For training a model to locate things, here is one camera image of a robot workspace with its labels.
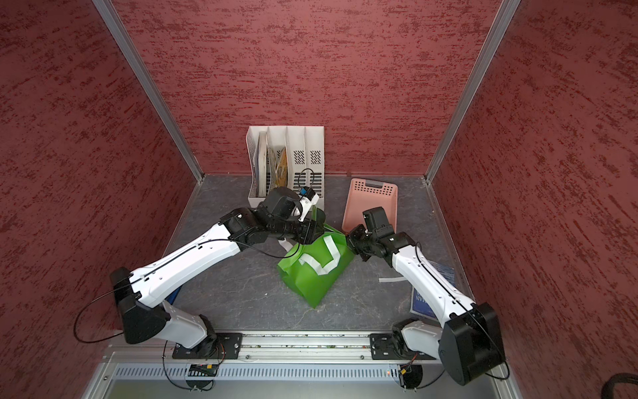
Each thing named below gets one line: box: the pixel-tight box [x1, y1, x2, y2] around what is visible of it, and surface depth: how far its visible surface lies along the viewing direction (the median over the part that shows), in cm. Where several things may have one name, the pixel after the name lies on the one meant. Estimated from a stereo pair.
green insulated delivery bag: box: [276, 223, 355, 309], surface depth 74 cm
